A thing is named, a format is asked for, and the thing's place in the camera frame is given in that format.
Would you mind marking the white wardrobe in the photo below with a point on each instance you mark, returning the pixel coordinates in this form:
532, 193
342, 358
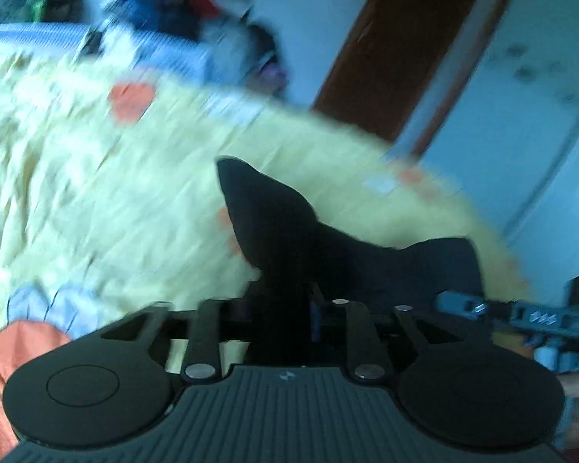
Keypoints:
526, 96

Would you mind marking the black pants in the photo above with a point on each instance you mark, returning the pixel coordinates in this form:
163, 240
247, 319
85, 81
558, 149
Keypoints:
280, 231

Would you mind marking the purple bag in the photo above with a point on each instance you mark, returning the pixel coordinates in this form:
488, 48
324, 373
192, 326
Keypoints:
272, 72

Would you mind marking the brown wooden door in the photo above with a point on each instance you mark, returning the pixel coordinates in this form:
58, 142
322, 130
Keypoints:
415, 48

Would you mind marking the light blue quilted blanket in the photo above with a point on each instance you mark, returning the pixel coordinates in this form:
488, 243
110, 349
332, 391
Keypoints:
53, 38

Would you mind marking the yellow printed bedsheet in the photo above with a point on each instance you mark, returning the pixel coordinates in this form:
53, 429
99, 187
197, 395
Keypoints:
77, 178

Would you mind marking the grey-white cloth bundle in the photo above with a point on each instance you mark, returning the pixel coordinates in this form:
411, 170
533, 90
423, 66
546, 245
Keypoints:
227, 53

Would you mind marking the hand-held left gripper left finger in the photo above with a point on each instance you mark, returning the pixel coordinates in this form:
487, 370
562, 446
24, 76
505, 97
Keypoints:
210, 320

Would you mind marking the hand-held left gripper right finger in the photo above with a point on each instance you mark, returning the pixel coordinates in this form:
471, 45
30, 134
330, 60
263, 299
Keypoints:
352, 328

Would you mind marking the person's right hand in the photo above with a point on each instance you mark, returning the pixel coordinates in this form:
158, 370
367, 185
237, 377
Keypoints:
576, 386

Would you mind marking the dark bag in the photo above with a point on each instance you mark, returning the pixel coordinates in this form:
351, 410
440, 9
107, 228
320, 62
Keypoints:
62, 2

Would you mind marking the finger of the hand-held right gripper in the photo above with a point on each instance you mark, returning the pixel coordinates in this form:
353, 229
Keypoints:
468, 305

